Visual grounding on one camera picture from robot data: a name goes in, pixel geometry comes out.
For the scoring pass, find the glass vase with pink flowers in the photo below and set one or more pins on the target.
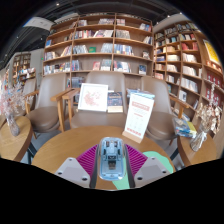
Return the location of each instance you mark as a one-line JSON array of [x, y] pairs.
[[13, 126]]

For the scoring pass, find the small distant bookshelf unit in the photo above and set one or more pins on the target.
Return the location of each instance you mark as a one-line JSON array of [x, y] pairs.
[[21, 65]]

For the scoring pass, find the stack of magazines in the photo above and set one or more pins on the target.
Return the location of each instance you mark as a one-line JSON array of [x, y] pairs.
[[184, 127]]

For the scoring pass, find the green smiley mouse pad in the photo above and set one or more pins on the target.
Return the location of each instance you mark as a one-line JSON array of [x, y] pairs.
[[160, 160]]

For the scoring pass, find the white red table sign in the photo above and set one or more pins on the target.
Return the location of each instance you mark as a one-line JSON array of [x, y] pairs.
[[138, 115]]

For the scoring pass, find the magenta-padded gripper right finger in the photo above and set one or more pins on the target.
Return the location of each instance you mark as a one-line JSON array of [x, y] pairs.
[[150, 168]]

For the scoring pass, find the white framed picture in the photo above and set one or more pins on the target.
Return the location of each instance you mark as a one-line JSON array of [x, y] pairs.
[[92, 97]]

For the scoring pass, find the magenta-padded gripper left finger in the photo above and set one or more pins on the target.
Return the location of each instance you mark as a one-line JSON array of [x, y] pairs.
[[75, 168]]

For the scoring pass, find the curved wooden bookshelf unit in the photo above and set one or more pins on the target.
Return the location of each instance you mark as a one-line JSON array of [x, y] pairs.
[[186, 60]]

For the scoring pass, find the wide wooden bookshelf unit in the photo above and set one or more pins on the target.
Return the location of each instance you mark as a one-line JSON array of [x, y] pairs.
[[96, 43]]

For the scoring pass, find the dark book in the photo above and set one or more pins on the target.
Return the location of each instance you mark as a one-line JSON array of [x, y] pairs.
[[115, 101]]

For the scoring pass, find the transparent computer mouse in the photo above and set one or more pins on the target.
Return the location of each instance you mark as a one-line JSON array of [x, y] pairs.
[[112, 158]]

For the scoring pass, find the taupe wooden-armed armchair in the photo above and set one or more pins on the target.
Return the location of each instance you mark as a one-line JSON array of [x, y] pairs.
[[30, 88], [46, 106], [160, 113], [100, 118]]

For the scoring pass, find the white hanging ceiling panel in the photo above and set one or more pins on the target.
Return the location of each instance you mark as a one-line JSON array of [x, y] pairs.
[[38, 23]]

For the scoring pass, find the glass vase with pale flowers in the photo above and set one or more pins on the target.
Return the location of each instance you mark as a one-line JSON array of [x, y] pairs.
[[198, 140]]

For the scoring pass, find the light blue book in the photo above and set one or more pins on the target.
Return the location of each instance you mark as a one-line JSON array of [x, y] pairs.
[[140, 92]]

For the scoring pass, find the round wooden side table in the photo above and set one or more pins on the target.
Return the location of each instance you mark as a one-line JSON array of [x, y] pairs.
[[196, 156], [15, 145]]

